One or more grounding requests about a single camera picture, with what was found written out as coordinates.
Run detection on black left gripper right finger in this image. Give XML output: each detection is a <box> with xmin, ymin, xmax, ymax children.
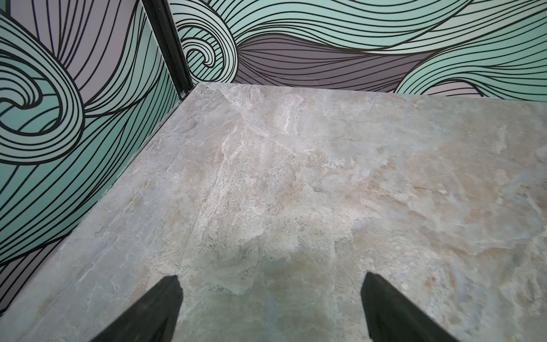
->
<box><xmin>360</xmin><ymin>272</ymin><xmax>457</xmax><ymax>342</ymax></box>

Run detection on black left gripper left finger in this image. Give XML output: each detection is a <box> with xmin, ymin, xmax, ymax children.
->
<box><xmin>92</xmin><ymin>275</ymin><xmax>184</xmax><ymax>342</ymax></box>

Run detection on black left corner post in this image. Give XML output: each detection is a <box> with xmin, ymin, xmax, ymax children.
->
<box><xmin>141</xmin><ymin>0</ymin><xmax>194</xmax><ymax>100</ymax></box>

